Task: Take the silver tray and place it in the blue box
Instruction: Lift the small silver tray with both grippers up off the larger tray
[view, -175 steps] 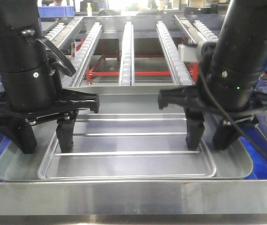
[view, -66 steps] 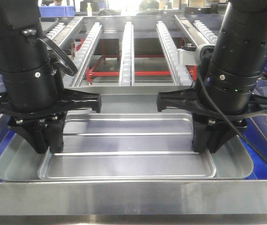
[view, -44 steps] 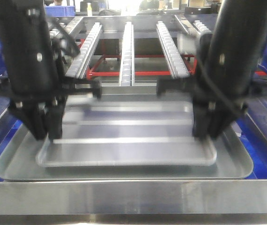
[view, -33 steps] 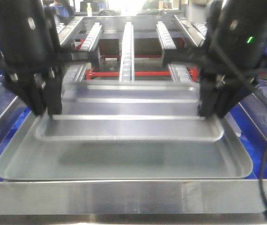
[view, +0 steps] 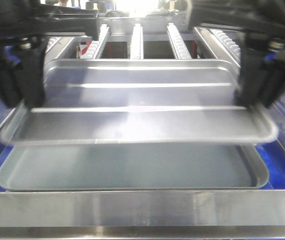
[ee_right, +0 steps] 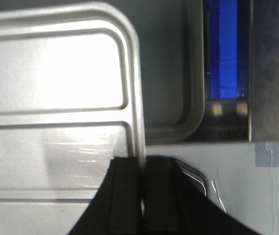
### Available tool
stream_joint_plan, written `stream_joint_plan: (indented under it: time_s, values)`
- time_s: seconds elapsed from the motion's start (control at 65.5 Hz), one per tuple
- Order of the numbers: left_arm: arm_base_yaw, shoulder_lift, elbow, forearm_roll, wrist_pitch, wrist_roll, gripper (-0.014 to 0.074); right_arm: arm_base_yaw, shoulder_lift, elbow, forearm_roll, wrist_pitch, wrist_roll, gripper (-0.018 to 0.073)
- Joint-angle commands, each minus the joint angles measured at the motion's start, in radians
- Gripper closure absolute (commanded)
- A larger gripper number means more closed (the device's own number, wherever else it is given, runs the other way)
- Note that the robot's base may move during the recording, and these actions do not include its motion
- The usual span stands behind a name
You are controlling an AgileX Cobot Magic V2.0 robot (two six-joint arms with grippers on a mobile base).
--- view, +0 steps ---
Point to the far right roller track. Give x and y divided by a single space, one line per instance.
230 40

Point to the front steel rack rail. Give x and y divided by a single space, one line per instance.
143 214

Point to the right white roller track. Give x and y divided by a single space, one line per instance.
177 43

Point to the centre white roller track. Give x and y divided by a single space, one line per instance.
137 43

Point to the large grey metal tray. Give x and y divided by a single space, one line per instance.
157 166

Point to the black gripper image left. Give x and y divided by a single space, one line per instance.
20 19

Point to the white roller track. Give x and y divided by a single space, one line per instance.
137 43
95 50
177 43

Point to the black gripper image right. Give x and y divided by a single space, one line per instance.
262 22

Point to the left steel divider rail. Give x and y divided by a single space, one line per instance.
63 49

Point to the left white roller track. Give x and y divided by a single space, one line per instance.
95 50

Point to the steel divider rail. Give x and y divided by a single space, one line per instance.
217 45
63 49

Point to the right steel divider rail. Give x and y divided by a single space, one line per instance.
217 45

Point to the small silver ribbed tray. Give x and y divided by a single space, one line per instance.
122 101

